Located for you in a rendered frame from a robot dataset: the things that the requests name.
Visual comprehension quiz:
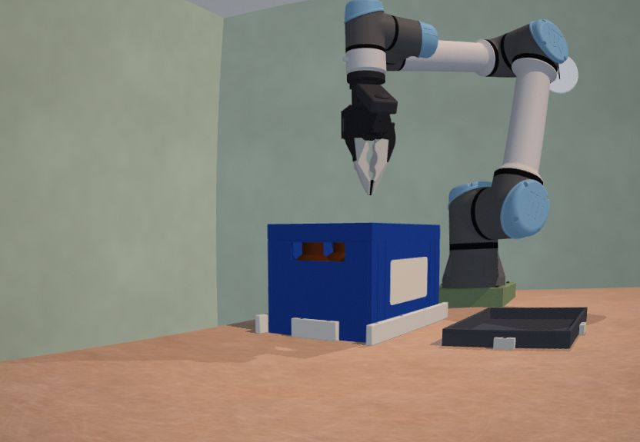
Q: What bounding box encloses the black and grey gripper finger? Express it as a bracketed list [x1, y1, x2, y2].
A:
[345, 120, 372, 195]
[369, 123, 395, 195]

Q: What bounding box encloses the blue plastic crate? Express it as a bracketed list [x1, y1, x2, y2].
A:
[268, 223, 440, 343]

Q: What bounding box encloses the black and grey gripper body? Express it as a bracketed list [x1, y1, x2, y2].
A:
[341, 70, 392, 141]

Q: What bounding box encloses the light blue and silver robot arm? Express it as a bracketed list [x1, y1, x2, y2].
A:
[343, 0, 568, 288]

